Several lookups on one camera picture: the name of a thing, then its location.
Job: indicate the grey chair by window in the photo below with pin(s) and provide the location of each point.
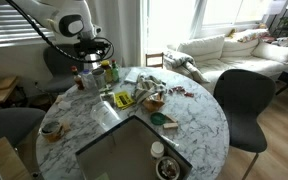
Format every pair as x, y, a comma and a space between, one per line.
60, 67

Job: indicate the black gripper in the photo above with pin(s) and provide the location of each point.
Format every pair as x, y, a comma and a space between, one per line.
97, 48

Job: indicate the white sofa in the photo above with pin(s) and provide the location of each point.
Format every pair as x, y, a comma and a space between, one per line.
215, 54

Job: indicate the white bottle blue cap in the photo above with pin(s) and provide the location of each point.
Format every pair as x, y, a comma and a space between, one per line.
88, 79

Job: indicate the striped cloth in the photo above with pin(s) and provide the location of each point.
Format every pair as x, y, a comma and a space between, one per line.
148, 85

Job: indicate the yellow card packet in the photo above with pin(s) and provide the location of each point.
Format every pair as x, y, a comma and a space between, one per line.
123, 100

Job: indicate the grey chair front left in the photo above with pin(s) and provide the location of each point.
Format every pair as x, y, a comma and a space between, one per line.
16, 123

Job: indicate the brown paper bag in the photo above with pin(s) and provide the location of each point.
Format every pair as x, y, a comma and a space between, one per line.
153, 102

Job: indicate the small wooden chair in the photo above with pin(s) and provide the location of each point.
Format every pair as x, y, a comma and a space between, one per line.
154, 60

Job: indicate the white paper sheet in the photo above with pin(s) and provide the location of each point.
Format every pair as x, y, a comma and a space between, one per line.
133, 75

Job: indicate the hot sauce bottle red cap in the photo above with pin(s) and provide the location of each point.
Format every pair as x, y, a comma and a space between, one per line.
77, 78

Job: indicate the folded grey blanket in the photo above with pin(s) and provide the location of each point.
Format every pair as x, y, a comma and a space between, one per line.
183, 64

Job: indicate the clear plastic measuring cup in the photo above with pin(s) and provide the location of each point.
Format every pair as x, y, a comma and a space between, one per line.
105, 115

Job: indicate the wooden blocks by lid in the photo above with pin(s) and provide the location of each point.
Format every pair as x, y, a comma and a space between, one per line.
172, 123

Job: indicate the clear plastic piece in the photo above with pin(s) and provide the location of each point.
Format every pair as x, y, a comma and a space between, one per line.
64, 105

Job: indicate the green bottle red cap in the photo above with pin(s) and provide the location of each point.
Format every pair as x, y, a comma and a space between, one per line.
115, 71

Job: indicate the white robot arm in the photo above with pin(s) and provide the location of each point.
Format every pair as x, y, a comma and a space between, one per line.
69, 18

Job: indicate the brown bottle yellow lid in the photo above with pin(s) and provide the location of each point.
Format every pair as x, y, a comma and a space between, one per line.
105, 64

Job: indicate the glass jar with brown contents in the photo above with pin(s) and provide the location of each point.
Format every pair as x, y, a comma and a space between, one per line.
52, 131

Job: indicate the dark grey dining chair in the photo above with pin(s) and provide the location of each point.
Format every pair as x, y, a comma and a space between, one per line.
243, 95

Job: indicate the green round lid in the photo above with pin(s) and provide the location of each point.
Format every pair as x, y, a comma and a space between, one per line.
157, 118

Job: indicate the red candy pieces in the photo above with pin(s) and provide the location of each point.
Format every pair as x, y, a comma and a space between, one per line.
180, 89

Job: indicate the bowl with dark contents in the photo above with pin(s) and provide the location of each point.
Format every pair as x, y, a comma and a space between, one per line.
167, 168

